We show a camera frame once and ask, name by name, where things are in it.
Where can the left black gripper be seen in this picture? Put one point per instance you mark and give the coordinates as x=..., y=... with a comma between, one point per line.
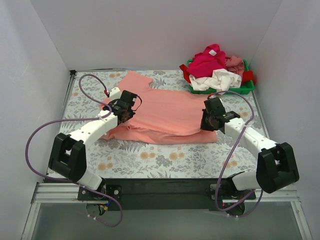
x=125, y=116

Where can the white t shirt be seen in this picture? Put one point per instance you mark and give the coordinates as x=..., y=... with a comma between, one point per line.
x=220, y=80

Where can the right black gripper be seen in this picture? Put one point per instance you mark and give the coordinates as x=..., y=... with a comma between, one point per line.
x=208, y=121

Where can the dusty pink t shirt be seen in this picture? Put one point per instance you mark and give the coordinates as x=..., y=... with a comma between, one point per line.
x=235, y=65

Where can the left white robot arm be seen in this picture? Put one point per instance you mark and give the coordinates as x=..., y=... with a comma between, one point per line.
x=68, y=155

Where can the floral table mat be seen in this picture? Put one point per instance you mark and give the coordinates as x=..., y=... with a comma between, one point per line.
x=130, y=159

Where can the magenta t shirt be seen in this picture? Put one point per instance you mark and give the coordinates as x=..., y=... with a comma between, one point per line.
x=204, y=63

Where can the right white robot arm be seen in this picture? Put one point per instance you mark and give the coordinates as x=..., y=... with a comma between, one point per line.
x=276, y=165

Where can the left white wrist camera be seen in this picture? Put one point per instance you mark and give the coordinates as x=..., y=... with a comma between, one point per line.
x=115, y=93

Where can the salmon pink t shirt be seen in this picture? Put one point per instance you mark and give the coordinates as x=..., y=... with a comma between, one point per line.
x=164, y=117

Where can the aluminium frame rail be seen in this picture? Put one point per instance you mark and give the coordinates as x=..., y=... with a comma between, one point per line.
x=56, y=213

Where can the red t shirt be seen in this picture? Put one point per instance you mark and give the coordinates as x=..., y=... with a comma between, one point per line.
x=247, y=76

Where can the green plastic bin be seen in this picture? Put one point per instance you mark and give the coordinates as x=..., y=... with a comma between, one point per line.
x=244, y=89

